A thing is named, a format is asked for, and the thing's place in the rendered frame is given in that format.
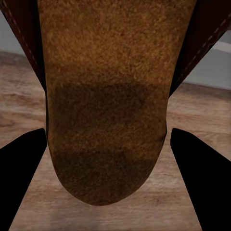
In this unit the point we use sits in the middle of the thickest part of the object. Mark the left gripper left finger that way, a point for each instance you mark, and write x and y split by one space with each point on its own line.
18 163

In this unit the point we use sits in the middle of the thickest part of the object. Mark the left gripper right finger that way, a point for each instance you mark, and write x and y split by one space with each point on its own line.
207 176

